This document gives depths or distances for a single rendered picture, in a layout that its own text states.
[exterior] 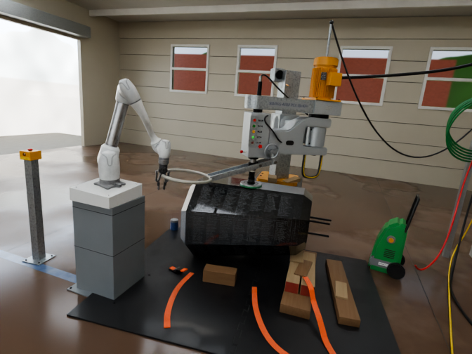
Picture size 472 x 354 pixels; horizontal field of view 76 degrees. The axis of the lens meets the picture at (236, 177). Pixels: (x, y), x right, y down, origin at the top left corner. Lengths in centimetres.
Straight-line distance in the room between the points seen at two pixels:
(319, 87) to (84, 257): 258
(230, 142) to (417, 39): 551
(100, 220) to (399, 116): 772
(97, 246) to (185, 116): 784
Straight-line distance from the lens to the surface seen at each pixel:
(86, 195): 255
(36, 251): 355
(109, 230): 253
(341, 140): 883
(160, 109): 1061
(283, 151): 296
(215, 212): 285
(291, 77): 367
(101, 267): 274
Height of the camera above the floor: 162
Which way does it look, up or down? 13 degrees down
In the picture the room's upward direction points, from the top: 4 degrees clockwise
